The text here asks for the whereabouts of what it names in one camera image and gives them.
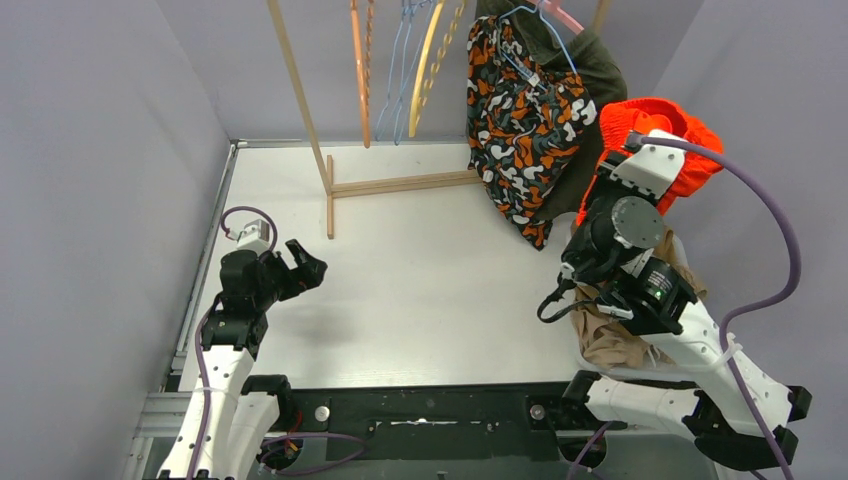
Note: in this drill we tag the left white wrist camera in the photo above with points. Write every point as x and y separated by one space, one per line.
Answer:
255 237

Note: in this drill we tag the red orange shorts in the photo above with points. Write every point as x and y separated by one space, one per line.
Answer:
643 115

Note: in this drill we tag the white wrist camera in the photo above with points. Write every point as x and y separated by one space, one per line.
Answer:
649 169
255 237

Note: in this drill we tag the wooden clothes hanger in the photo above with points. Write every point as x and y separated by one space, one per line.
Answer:
362 38

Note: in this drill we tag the beige shorts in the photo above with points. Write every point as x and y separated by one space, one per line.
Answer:
607 344

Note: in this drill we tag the orange camouflage print shorts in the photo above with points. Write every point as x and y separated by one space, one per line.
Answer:
524 124

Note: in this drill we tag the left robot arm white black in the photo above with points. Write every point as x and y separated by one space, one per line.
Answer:
230 409

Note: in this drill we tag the cream wooden hanger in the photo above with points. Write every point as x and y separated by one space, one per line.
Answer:
431 58

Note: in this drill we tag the wooden clothes rack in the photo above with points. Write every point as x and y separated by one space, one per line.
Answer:
325 163

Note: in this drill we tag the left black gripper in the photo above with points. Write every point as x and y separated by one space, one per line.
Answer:
285 273

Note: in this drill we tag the olive brown shorts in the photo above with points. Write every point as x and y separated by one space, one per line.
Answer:
670 250

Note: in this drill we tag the white plastic basket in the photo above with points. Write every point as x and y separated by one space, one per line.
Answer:
664 371

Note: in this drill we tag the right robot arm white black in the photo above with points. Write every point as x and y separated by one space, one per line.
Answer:
733 412

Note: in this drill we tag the dark green patterned shorts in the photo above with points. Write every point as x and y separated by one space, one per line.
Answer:
605 83

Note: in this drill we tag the pink plastic hanger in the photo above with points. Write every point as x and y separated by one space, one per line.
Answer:
555 10

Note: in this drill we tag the light blue wire hanger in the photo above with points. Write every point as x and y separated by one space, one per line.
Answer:
388 122

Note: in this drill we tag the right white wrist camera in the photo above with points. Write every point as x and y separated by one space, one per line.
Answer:
649 169

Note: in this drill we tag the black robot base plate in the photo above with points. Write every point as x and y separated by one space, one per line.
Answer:
498 431

